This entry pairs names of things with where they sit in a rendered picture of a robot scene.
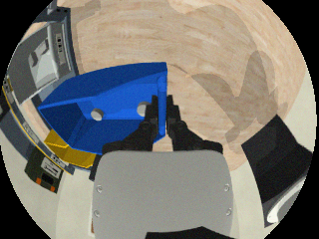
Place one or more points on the yellow open bin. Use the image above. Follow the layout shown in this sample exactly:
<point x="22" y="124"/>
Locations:
<point x="63" y="151"/>

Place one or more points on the blue bin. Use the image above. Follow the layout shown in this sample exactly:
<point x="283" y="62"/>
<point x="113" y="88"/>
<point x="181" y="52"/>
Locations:
<point x="116" y="91"/>

